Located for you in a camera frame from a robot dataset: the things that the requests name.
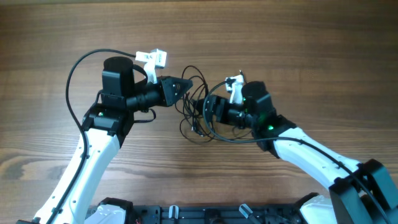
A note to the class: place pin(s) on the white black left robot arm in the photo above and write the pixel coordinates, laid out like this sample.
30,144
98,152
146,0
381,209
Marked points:
127,89

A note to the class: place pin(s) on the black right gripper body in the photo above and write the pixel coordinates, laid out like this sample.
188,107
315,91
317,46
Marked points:
225,109

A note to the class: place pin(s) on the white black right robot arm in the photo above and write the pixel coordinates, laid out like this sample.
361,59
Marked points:
359,192

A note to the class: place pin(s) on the black base rail with clips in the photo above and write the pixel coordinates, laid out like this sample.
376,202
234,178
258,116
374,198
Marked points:
279,213

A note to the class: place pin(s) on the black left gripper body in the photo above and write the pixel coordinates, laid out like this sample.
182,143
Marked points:
165,97

